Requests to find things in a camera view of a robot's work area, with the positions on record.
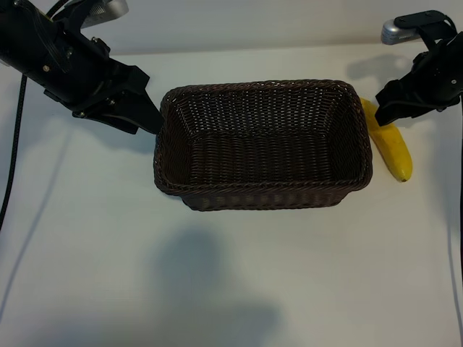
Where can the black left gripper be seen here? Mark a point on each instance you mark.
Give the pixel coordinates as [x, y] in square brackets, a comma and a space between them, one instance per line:
[68, 68]

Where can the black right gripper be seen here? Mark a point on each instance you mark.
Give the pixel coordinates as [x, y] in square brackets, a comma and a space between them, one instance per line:
[441, 76]

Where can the yellow banana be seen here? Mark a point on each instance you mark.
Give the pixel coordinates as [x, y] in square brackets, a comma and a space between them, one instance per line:
[394, 155]

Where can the dark brown wicker basket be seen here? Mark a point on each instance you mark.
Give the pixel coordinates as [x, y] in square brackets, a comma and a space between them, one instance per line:
[253, 162]

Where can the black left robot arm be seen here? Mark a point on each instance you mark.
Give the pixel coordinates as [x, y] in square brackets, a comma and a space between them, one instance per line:
[14, 29]

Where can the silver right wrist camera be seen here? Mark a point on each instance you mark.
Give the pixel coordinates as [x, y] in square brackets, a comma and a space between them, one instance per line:
[398, 32]

